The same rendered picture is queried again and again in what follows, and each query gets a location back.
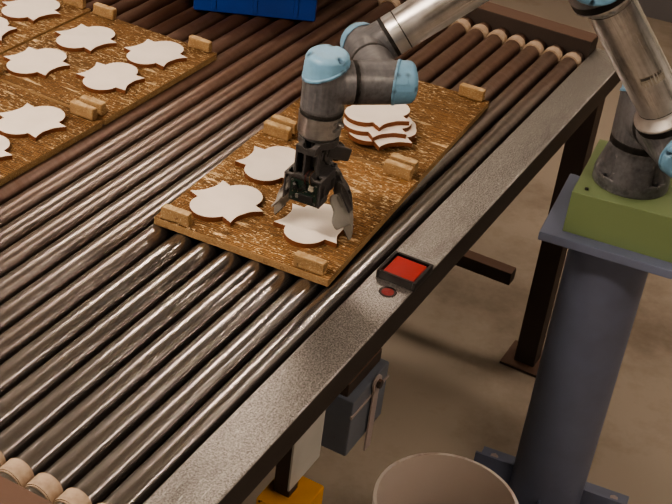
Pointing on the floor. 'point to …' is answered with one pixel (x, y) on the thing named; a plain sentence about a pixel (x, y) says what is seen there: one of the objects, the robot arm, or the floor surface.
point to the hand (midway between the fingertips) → (313, 225)
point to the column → (576, 367)
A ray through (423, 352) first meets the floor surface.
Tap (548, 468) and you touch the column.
